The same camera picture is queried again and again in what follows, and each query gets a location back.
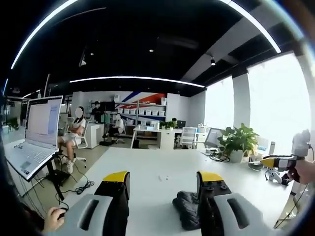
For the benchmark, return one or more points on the black laptop stand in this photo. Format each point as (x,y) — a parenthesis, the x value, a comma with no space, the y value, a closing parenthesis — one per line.
(57,177)

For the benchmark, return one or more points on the shelf with white boxes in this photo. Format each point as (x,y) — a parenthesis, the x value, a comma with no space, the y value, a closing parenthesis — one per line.
(145,111)

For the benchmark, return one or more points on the long ceiling light strip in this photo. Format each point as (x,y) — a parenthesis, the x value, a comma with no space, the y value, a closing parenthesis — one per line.
(137,79)

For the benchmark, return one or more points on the small green desk plants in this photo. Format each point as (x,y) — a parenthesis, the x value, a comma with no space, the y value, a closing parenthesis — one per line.
(168,125)

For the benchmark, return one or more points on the white mesh office chair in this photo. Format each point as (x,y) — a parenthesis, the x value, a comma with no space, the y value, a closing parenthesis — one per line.
(189,136)

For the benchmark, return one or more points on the open white laptop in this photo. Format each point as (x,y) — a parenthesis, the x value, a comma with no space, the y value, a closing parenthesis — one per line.
(37,137)

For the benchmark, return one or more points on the dark towel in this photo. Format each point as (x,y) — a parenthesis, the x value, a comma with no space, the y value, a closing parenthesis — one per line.
(187,209)

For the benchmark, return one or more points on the potted green plant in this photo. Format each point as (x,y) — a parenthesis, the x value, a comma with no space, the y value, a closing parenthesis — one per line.
(237,142)

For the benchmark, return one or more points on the person's right hand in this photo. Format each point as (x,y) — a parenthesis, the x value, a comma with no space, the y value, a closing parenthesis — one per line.
(306,172)

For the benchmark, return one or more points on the black computer mouse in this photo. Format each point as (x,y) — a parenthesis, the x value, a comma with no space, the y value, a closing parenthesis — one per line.
(62,213)

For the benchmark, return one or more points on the white game controller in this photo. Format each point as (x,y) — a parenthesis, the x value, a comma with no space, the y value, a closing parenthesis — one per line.
(274,176)

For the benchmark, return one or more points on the white office desk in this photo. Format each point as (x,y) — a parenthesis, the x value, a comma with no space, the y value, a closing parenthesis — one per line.
(152,135)

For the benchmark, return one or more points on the ceiling spot lamp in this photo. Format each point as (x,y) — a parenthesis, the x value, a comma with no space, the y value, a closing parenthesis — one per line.
(212,61)

